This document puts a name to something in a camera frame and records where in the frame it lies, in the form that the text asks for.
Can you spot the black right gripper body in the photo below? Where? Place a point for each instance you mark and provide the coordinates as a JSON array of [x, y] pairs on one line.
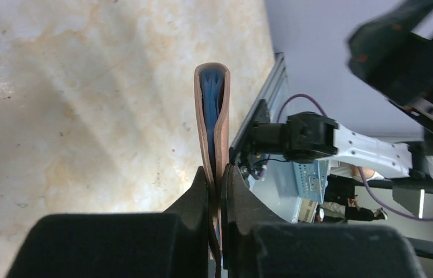
[[387, 55]]

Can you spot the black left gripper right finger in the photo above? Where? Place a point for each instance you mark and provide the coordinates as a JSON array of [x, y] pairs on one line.
[[256, 242]]

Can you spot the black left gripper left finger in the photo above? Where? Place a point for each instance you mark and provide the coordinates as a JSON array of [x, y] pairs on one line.
[[173, 243]]

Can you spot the brown leather card holder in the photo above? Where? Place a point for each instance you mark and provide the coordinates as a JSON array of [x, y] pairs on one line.
[[212, 104]]

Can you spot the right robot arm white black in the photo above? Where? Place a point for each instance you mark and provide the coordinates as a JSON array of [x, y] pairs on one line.
[[307, 136]]

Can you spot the blue plastic basket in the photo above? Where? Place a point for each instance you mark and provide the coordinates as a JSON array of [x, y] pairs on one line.
[[311, 179]]

